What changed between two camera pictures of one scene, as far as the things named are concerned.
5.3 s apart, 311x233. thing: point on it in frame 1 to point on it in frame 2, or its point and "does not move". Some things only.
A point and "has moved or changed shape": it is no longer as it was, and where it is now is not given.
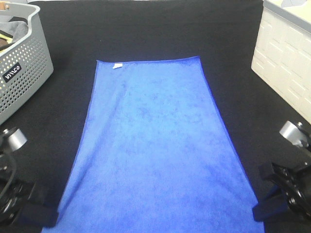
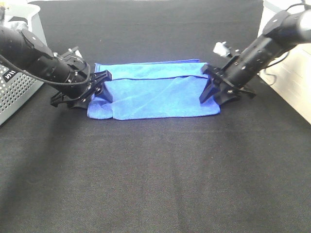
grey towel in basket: (18, 29) does not move
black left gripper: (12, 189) to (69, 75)
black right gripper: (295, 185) to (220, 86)
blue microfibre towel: (157, 156) has moved or changed shape
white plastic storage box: (282, 57) does not move
